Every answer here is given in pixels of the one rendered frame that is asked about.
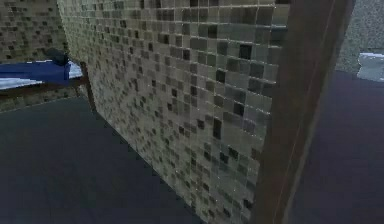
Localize blue and white bed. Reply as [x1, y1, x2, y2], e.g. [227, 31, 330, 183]
[0, 59, 98, 113]

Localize white furniture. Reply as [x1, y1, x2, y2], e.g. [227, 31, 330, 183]
[356, 51, 384, 83]

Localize brown wooden door frame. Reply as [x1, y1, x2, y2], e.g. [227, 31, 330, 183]
[250, 0, 357, 224]

